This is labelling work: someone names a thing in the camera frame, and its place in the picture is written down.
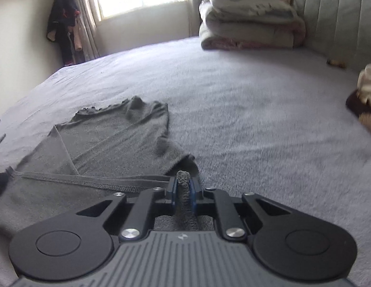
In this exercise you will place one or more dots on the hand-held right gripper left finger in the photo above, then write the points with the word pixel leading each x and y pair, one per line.
pixel 172 192

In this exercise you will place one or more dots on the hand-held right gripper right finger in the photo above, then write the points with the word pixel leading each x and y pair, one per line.
pixel 193 197

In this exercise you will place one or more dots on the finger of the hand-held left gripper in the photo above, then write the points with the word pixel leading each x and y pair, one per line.
pixel 0 185

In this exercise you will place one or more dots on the grey frayed-edge garment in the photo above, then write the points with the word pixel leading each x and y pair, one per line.
pixel 113 134

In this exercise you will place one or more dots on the hanging clothes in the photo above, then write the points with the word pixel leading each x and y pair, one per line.
pixel 62 15

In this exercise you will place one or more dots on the bed with light sheet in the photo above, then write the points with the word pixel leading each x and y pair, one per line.
pixel 263 125

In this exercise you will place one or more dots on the patterned curtain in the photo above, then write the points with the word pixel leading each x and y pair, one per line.
pixel 86 30

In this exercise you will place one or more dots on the stack of folded pillows blankets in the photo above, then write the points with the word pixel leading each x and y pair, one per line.
pixel 248 27

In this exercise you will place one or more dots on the small brown object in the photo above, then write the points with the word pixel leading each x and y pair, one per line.
pixel 336 63

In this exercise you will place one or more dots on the brown and cream fabric item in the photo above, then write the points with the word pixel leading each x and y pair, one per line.
pixel 367 80

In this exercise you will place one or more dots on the grey quilted headboard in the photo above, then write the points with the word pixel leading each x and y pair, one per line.
pixel 338 21

